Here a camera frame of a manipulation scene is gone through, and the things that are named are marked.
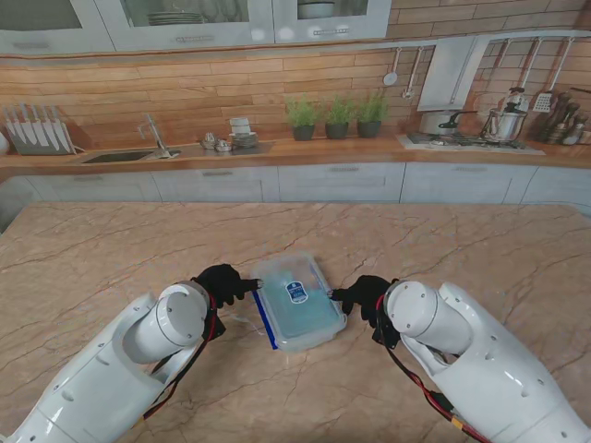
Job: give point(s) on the clear plastic crate blue clips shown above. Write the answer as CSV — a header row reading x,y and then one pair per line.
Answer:
x,y
265,323

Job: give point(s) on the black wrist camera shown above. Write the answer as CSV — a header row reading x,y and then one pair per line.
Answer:
x,y
217,330
385,334

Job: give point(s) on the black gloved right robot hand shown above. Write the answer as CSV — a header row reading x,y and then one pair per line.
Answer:
x,y
367,295

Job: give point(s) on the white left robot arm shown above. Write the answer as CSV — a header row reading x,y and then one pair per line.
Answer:
x,y
106,374

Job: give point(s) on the printed kitchen backdrop banner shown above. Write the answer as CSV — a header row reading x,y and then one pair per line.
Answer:
x,y
184,87

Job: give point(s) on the clear plastic crate lid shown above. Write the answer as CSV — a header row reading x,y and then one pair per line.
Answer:
x,y
277,286

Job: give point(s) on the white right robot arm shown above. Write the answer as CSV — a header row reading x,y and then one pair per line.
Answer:
x,y
480,360

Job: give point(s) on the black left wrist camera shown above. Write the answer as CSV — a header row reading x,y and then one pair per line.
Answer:
x,y
217,330

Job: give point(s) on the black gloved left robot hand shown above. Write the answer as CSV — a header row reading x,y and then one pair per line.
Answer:
x,y
226,283

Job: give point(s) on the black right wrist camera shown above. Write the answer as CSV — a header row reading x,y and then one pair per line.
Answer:
x,y
385,334

